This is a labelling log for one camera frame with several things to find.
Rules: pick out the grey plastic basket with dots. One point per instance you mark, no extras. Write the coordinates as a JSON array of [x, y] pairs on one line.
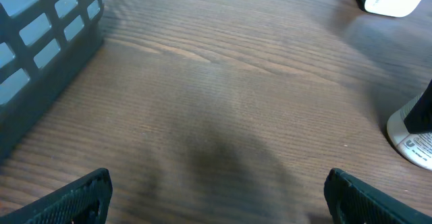
[[44, 44]]

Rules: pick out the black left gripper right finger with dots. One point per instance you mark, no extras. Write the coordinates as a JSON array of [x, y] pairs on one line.
[[352, 201]]

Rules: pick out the green lid jar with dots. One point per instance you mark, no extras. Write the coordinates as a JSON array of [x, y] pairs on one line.
[[415, 147]]

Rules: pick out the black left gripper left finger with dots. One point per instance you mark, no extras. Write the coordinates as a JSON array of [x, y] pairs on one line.
[[85, 200]]

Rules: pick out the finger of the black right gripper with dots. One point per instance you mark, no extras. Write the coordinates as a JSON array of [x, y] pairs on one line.
[[418, 121]]

